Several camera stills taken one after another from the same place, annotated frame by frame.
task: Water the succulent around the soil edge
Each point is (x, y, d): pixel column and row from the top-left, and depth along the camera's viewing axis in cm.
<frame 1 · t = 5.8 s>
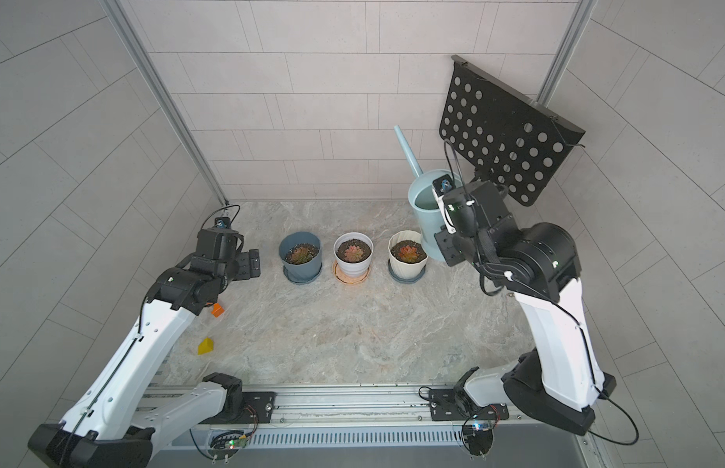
left hand: (244, 254, 75), fingers open
right hand: (448, 226, 57), fingers closed
blue-grey plant pot: (301, 257, 92), point 8 cm above the table
white middle plant pot: (354, 252, 93), point 9 cm above the table
cream right plant pot: (407, 255, 92), point 9 cm above the table
yellow block: (207, 345, 79), point 4 cm above the table
terracotta saucer: (351, 281, 95), on the table

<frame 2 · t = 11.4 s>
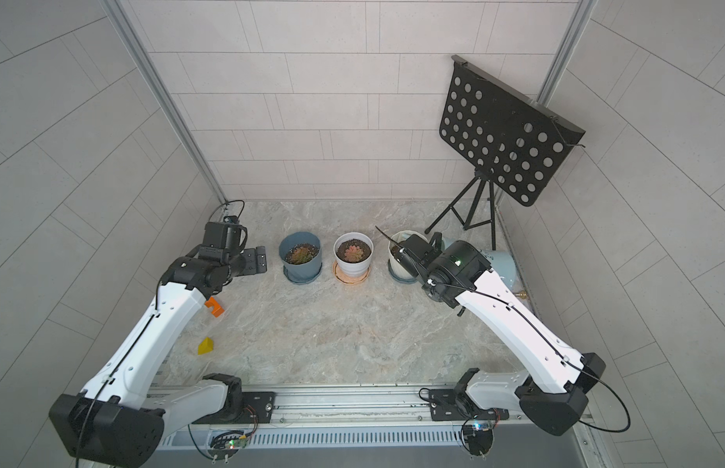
left hand: (252, 253, 78), fingers open
right hand: (461, 272, 68), fingers closed
the named things where they were.

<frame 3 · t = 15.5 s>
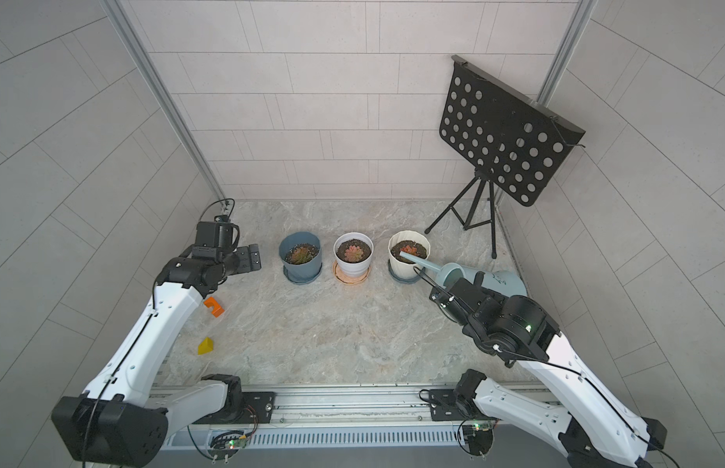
left hand: (246, 251, 79), fingers open
right hand: (481, 302, 65), fingers closed
the named things where they were.

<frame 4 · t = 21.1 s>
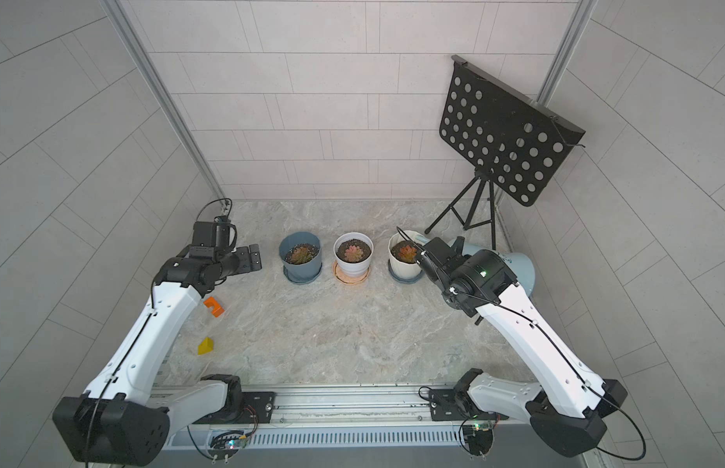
left hand: (248, 252, 79), fingers open
right hand: (478, 275, 66), fingers closed
the named things where they were.

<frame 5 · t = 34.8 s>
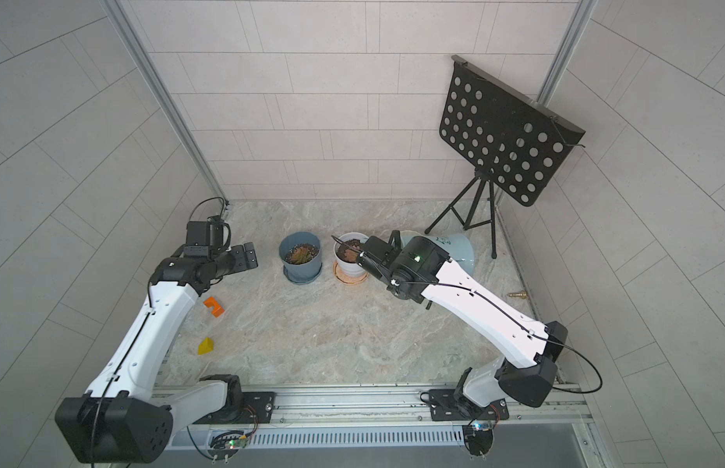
left hand: (244, 251, 79), fingers open
right hand: (425, 264, 69), fingers closed
